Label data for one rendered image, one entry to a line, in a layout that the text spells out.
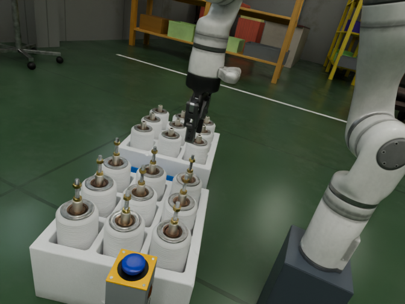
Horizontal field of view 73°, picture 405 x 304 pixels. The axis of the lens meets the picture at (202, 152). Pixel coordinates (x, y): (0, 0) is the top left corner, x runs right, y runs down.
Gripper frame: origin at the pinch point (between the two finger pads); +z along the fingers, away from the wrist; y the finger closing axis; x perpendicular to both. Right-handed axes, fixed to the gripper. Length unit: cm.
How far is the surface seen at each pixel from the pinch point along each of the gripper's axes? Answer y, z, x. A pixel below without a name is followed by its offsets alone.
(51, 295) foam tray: 23, 44, -24
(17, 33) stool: -154, 22, -203
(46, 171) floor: -24, 46, -66
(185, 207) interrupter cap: 1.4, 21.5, 1.8
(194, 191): -8.9, 23.1, 1.5
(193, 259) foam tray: 10.8, 28.9, 8.0
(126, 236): 16.8, 22.0, -7.7
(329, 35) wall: -795, -21, 146
